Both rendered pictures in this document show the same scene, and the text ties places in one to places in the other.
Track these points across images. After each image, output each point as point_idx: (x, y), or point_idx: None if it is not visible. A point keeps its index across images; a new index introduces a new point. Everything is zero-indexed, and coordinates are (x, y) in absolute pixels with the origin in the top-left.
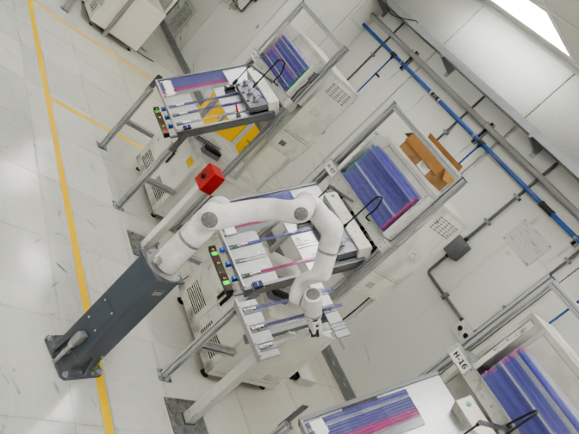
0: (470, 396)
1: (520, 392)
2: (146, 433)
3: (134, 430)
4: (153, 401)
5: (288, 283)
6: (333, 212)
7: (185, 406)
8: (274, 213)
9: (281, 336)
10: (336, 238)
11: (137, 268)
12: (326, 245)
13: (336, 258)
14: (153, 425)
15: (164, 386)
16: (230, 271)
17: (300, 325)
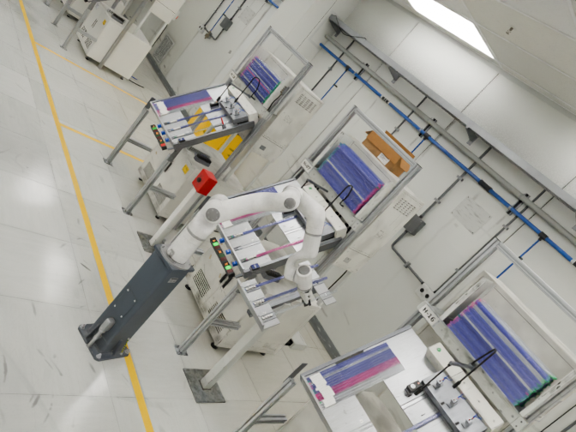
0: (440, 343)
1: (481, 335)
2: (171, 399)
3: (161, 398)
4: (175, 373)
5: (279, 264)
6: None
7: (201, 375)
8: (267, 205)
9: (279, 308)
10: (320, 222)
11: (153, 261)
12: (312, 228)
13: None
14: (177, 393)
15: (182, 359)
16: (229, 258)
17: (293, 297)
